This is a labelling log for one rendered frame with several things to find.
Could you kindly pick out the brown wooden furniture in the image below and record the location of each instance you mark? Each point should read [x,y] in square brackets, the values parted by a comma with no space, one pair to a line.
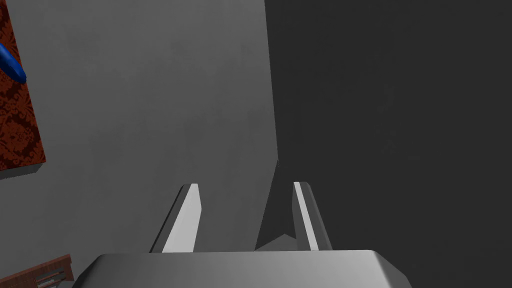
[40,274]

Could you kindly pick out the blue rounded object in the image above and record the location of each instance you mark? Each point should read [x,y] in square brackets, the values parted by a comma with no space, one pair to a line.
[12,66]

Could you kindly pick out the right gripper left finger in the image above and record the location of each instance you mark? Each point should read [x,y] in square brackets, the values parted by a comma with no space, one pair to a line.
[182,228]

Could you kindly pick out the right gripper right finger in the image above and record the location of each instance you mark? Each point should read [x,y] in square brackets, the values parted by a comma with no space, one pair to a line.
[308,220]

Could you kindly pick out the red patterned table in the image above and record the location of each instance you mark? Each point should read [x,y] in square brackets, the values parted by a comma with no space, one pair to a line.
[16,124]

